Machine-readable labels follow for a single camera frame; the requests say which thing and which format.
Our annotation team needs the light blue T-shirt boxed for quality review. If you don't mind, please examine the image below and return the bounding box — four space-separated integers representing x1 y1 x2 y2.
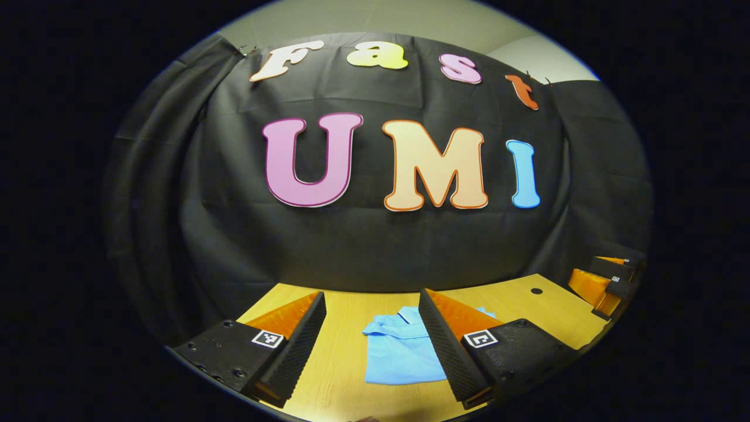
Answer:
362 305 499 386

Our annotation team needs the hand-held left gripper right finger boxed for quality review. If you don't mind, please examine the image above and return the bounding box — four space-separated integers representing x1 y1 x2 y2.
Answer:
418 288 581 411

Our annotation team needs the black backdrop cloth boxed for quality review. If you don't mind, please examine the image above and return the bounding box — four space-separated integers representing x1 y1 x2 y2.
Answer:
103 32 654 346

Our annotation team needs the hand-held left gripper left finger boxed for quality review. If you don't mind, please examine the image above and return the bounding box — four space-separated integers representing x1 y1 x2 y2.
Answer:
170 291 327 409

